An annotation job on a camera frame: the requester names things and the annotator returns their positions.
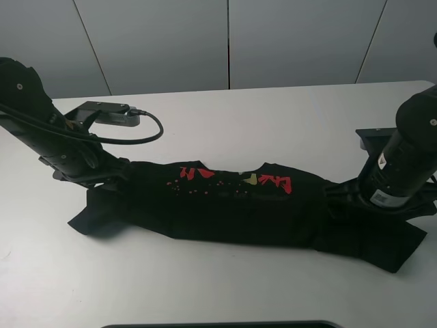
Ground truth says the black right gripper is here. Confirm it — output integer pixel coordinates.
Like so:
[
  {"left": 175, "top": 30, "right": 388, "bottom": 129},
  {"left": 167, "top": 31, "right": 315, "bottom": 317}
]
[{"left": 324, "top": 179, "right": 436, "bottom": 221}]

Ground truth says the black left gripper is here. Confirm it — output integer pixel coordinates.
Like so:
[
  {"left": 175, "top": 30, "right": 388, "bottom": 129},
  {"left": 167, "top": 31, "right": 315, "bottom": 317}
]
[{"left": 38, "top": 143, "right": 131, "bottom": 190}]

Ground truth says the black printed t-shirt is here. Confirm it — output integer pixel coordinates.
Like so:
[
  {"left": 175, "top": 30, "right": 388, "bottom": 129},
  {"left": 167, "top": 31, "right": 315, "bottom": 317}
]
[{"left": 69, "top": 161, "right": 426, "bottom": 273}]

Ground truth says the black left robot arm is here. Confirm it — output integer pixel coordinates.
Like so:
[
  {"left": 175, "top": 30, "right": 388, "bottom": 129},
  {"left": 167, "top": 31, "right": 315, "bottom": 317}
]
[{"left": 1, "top": 57, "right": 130, "bottom": 189}]

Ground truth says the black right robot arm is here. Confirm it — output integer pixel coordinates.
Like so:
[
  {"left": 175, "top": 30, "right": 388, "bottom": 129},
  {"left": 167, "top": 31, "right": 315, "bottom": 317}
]
[{"left": 324, "top": 86, "right": 436, "bottom": 220}]

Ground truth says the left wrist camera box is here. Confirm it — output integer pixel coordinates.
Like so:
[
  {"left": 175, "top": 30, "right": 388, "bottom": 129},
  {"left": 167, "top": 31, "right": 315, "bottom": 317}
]
[{"left": 65, "top": 101, "right": 140, "bottom": 128}]

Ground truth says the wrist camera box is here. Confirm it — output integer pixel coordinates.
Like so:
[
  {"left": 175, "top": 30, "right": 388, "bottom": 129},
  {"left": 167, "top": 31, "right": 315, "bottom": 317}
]
[
  {"left": 356, "top": 128, "right": 396, "bottom": 154},
  {"left": 65, "top": 101, "right": 140, "bottom": 128}
]

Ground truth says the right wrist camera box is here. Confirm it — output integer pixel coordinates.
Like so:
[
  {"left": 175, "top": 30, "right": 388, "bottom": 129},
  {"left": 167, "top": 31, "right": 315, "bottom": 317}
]
[{"left": 356, "top": 128, "right": 396, "bottom": 154}]

